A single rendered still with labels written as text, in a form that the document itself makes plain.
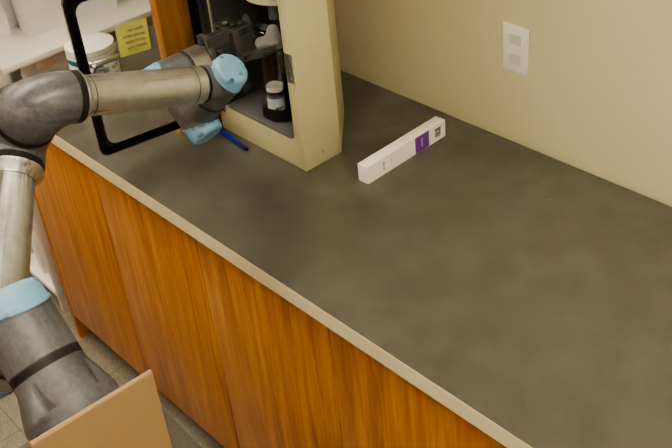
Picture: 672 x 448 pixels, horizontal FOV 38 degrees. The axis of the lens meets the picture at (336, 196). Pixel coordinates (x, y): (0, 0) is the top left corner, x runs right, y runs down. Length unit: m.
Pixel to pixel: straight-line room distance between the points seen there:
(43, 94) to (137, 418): 0.59
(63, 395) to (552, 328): 0.85
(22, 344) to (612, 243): 1.13
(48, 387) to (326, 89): 1.02
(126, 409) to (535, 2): 1.22
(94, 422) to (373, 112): 1.26
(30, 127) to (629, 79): 1.17
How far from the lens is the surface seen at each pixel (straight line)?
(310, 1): 2.11
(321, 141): 2.25
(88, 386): 1.50
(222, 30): 2.16
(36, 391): 1.52
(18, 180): 1.80
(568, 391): 1.70
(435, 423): 1.84
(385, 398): 1.92
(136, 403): 1.50
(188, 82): 1.90
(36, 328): 1.52
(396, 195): 2.15
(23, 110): 1.76
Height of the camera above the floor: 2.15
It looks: 34 degrees down
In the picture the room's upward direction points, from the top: 6 degrees counter-clockwise
